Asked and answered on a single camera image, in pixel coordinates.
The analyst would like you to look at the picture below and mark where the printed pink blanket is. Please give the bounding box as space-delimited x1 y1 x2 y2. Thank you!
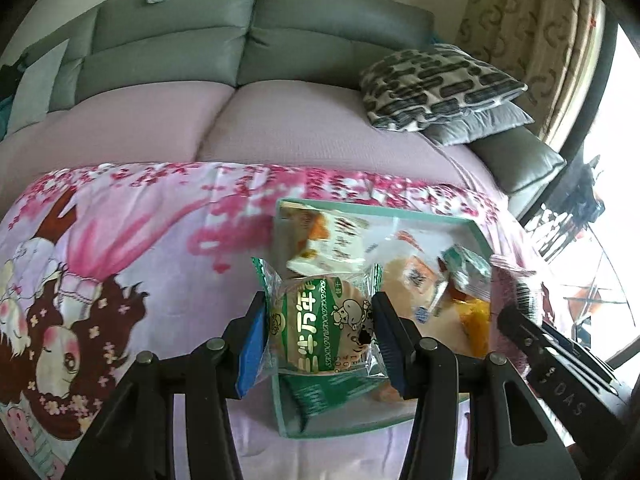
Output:
0 160 576 480

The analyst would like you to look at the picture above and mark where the white peach snack packet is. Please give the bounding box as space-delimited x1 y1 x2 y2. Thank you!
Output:
280 207 381 276

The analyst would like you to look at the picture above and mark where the light grey pillow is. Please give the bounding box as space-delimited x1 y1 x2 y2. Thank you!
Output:
6 37 71 133

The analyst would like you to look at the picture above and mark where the dark green snack packet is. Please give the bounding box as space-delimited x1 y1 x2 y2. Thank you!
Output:
280 372 391 418

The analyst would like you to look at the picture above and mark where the teal cardboard box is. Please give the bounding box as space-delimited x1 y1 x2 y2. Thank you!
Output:
272 197 493 440

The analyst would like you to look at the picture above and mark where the pink snack packet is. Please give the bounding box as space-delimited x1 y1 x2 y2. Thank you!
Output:
490 255 546 331

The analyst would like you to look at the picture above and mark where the orange snack packet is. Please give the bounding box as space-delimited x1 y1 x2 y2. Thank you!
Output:
370 379 406 403

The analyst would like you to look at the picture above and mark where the black white patterned pillow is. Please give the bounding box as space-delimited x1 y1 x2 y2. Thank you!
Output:
360 49 528 133

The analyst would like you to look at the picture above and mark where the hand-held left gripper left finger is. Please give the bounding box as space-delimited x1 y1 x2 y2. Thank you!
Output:
62 290 268 480

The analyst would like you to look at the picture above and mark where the small green wrapper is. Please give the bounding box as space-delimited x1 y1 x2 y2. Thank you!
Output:
250 256 386 378

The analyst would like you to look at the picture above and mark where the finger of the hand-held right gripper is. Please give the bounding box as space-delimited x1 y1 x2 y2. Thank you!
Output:
542 322 621 388
497 305 556 376

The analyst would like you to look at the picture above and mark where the clear bun packet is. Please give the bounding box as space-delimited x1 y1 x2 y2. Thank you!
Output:
380 230 451 326

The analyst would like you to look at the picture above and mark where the yellow snack packet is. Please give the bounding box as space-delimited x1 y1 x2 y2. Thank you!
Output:
440 295 493 358

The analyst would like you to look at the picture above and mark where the black metal railing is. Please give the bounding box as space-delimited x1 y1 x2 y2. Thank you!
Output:
522 155 631 356

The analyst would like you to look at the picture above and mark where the silver green snack packet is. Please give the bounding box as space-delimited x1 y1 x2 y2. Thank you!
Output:
439 244 493 306

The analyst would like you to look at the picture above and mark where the grey sofa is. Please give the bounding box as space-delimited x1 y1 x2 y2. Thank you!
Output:
20 0 568 196

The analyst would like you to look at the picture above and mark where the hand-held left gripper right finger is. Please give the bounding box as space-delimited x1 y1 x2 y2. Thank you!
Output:
371 291 583 480

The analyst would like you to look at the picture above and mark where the beige patterned curtain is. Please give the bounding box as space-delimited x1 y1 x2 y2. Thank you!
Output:
455 0 606 146

